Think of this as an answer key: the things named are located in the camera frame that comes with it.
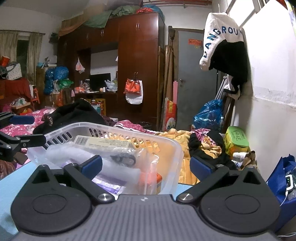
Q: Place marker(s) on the green yellow box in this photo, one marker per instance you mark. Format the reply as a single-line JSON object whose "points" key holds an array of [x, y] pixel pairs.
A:
{"points": [[235, 140]]}

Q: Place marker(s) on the black garment on bed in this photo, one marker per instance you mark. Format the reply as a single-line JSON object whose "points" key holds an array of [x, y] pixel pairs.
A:
{"points": [[211, 149]]}

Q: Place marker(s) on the orange hanging bag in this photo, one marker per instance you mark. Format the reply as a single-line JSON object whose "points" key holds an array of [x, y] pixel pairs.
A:
{"points": [[134, 93]]}

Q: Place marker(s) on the red cloth covered furniture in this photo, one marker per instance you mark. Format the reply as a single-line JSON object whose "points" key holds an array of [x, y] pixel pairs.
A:
{"points": [[13, 89]]}

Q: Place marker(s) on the blue shopping bag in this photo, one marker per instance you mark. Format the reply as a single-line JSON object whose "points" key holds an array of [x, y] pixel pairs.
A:
{"points": [[278, 185]]}

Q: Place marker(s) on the white hanging shirt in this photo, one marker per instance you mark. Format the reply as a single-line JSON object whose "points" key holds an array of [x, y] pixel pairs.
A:
{"points": [[218, 27]]}

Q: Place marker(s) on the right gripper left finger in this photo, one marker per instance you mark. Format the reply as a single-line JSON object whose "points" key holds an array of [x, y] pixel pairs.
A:
{"points": [[81, 176]]}

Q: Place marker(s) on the clear bag with scissors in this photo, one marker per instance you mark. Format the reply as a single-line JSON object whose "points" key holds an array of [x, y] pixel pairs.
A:
{"points": [[123, 164]]}

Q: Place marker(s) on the black clothes pile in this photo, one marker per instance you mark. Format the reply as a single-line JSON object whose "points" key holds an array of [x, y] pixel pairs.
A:
{"points": [[77, 112]]}

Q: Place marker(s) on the blue plastic bag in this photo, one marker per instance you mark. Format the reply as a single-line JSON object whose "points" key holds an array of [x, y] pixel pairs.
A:
{"points": [[210, 115]]}

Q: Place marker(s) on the red gift bag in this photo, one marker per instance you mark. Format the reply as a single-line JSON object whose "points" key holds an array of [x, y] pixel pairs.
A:
{"points": [[169, 118]]}

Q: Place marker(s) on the black hanging garment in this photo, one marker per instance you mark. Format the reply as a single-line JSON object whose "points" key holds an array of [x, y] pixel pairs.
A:
{"points": [[231, 58]]}

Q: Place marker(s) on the orange bottle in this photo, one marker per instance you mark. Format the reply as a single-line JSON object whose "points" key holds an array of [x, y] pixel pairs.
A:
{"points": [[150, 183]]}

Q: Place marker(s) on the blue bags stack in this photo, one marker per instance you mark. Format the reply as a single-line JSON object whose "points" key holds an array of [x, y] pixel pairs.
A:
{"points": [[53, 74]]}

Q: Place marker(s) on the pink roll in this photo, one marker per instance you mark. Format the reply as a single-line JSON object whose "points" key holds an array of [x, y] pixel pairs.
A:
{"points": [[175, 92]]}

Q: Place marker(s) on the beige curtains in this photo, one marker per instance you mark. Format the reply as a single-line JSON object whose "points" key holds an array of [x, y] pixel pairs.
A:
{"points": [[9, 40]]}

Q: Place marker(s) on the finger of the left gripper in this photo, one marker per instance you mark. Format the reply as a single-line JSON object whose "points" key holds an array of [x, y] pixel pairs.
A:
{"points": [[28, 141], [7, 119]]}

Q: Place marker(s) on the pink floral blanket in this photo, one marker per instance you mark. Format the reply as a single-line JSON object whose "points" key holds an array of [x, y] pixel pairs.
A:
{"points": [[19, 130]]}

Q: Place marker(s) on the black monitor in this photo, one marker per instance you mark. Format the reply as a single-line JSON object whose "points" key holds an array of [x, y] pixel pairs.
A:
{"points": [[98, 81]]}

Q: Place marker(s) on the white plastic basket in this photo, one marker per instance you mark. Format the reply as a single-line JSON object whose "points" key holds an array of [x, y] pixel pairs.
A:
{"points": [[168, 151]]}

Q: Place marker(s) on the grey door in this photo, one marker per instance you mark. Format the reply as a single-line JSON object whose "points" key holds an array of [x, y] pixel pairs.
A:
{"points": [[196, 87]]}

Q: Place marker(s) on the purple tissue pack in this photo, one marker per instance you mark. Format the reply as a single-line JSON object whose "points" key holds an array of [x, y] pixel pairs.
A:
{"points": [[105, 177]]}

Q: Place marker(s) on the white carton box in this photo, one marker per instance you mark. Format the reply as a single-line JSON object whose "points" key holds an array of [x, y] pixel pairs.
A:
{"points": [[95, 143]]}

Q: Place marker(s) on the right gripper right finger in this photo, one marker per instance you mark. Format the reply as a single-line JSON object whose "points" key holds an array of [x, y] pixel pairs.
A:
{"points": [[208, 175]]}

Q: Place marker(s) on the yellow blanket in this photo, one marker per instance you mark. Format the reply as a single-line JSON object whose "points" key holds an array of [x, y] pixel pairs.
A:
{"points": [[181, 136]]}

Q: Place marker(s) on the dark red wardrobe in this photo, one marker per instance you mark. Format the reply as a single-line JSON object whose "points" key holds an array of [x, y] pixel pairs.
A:
{"points": [[129, 47]]}

